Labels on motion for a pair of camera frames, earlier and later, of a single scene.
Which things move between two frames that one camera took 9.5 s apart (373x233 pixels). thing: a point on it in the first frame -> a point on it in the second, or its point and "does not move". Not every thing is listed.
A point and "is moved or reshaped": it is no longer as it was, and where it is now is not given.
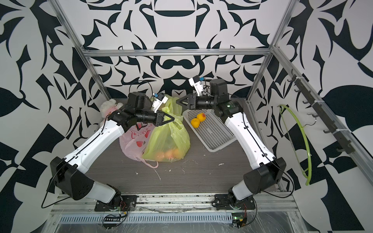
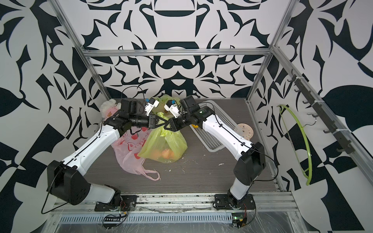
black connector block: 112,219 does not move
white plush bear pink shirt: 109,107 does not move
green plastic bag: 170,141 is moved or reshaped
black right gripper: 193,102 -> 174,126
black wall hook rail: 343,144 does not move
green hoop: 298,119 does not move
